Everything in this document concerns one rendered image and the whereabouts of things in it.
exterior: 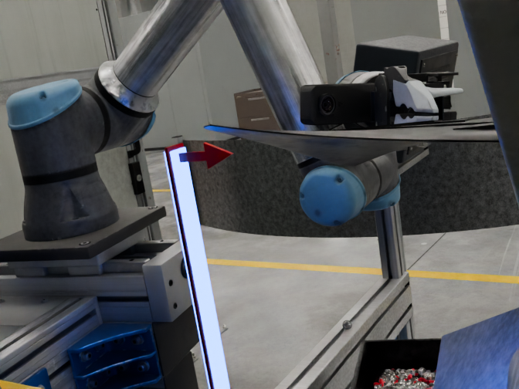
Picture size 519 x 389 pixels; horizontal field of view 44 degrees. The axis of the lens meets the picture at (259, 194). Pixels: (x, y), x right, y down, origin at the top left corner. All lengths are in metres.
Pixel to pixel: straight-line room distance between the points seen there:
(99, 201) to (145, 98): 0.19
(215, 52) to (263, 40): 9.67
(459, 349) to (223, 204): 2.29
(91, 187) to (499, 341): 0.70
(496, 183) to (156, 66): 1.56
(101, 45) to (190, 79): 7.75
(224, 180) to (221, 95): 7.76
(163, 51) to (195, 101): 9.31
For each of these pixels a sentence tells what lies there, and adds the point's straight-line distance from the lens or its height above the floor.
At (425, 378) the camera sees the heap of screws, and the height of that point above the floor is 0.85.
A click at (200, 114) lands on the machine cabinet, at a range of 10.32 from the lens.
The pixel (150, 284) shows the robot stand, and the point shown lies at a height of 0.96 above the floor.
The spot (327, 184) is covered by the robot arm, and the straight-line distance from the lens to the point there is 0.77.
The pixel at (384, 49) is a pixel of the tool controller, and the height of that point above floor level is 1.24.
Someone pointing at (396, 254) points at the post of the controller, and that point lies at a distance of 1.10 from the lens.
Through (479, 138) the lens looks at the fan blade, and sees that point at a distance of 0.42.
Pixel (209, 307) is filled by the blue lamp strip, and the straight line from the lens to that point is 0.63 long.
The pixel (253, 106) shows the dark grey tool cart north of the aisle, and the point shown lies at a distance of 7.42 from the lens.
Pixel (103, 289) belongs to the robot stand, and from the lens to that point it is 1.01.
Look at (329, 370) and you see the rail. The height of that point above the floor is 0.85.
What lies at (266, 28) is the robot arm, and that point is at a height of 1.29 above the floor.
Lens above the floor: 1.26
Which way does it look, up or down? 12 degrees down
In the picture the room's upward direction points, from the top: 9 degrees counter-clockwise
